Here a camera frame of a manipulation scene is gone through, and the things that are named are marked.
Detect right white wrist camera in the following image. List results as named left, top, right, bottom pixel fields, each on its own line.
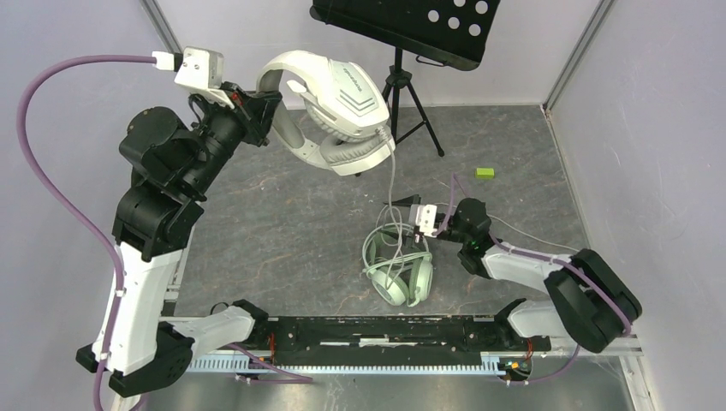
left=408, top=205, right=437, bottom=232

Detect white headphone cable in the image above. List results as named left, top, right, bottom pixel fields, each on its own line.
left=376, top=125, right=421, bottom=268

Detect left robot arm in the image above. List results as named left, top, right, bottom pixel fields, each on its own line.
left=76, top=82, right=282, bottom=398

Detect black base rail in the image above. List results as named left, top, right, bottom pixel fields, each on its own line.
left=239, top=315, right=551, bottom=366

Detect green headphones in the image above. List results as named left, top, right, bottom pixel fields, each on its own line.
left=361, top=223, right=434, bottom=307

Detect green small block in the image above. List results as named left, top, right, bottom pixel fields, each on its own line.
left=475, top=168, right=496, bottom=180

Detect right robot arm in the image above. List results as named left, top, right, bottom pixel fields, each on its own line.
left=392, top=194, right=643, bottom=353

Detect white grey headphones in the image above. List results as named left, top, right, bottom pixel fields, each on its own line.
left=256, top=50, right=396, bottom=176

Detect black music stand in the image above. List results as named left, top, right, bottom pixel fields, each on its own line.
left=309, top=0, right=501, bottom=157

